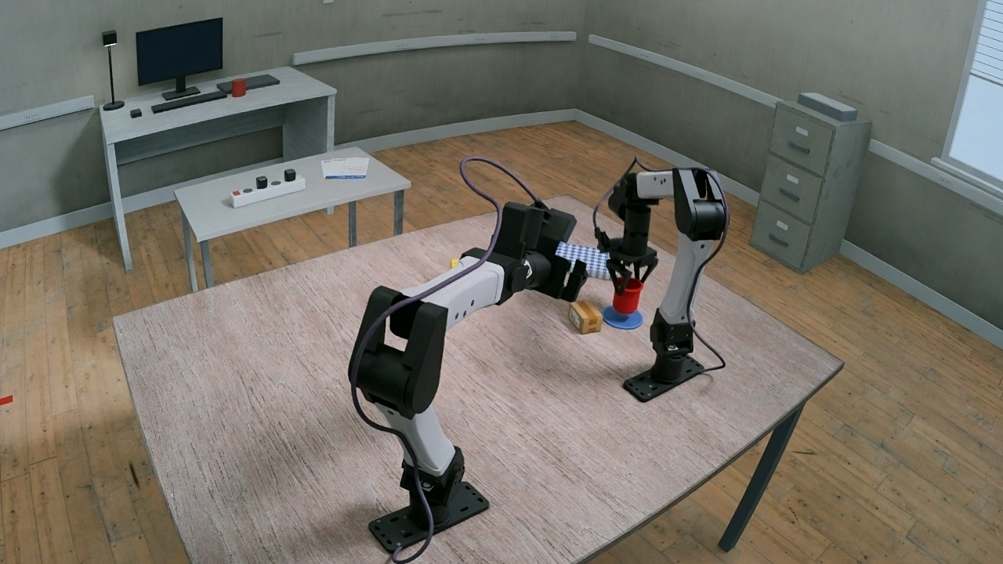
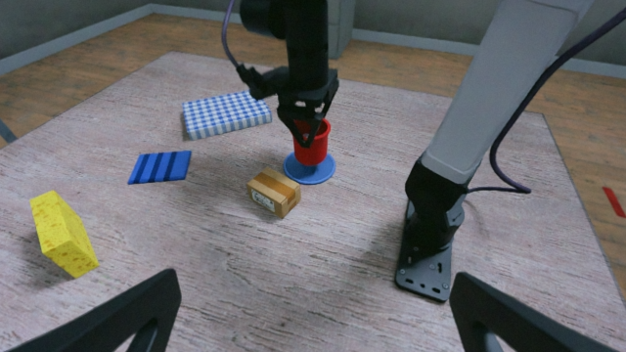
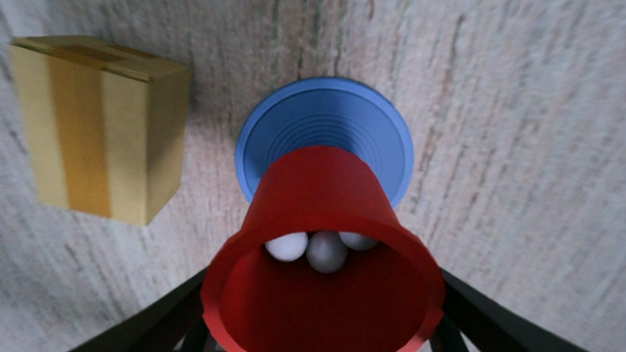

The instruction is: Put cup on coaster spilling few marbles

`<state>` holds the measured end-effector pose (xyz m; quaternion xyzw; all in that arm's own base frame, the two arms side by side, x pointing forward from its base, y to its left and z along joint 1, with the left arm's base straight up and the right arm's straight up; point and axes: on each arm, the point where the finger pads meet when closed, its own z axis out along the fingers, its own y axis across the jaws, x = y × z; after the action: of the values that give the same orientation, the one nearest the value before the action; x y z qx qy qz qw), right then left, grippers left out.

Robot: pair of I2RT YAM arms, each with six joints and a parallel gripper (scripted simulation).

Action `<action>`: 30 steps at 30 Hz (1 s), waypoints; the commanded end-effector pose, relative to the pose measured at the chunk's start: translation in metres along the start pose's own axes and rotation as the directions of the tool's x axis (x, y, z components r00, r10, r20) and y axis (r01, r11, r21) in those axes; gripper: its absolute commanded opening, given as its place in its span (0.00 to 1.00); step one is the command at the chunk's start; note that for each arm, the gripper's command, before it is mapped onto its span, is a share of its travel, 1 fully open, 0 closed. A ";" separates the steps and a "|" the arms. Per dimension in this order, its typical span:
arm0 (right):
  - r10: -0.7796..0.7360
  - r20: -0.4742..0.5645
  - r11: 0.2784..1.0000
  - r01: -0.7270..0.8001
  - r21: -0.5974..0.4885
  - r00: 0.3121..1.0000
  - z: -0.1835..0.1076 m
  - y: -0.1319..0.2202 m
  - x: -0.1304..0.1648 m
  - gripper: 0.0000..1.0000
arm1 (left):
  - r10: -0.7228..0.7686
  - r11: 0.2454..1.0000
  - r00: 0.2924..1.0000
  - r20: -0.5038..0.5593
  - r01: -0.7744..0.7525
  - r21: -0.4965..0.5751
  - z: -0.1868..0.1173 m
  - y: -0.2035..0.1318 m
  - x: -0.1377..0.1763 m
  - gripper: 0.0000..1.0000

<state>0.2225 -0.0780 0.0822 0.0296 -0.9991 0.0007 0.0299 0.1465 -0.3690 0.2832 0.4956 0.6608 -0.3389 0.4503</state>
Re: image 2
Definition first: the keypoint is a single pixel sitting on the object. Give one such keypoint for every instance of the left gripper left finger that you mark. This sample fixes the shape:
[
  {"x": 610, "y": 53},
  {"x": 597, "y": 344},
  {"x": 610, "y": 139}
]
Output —
[{"x": 148, "y": 310}]

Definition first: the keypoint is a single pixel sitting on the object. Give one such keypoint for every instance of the blue round coaster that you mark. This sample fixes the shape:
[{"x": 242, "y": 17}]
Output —
[{"x": 306, "y": 175}]

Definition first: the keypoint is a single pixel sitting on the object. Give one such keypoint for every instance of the yellow sponge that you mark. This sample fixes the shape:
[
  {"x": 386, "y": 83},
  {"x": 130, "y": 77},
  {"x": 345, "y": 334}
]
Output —
[{"x": 62, "y": 235}]

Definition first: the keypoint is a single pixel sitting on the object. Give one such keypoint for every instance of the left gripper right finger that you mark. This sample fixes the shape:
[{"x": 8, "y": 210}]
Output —
[{"x": 480, "y": 310}]

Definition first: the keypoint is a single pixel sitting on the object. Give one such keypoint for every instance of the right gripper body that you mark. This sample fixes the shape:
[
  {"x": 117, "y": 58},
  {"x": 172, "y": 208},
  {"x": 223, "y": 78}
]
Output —
[{"x": 306, "y": 81}]

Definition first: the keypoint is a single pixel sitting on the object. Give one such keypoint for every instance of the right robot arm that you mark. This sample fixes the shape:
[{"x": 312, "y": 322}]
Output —
[{"x": 518, "y": 45}]

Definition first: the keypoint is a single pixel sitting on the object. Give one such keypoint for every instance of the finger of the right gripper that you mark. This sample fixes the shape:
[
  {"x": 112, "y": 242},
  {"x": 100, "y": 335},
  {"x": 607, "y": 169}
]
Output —
[
  {"x": 327, "y": 107},
  {"x": 314, "y": 120}
]

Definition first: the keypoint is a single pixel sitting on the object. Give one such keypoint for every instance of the red cup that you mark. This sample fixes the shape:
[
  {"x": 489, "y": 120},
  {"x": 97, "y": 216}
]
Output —
[{"x": 319, "y": 150}]

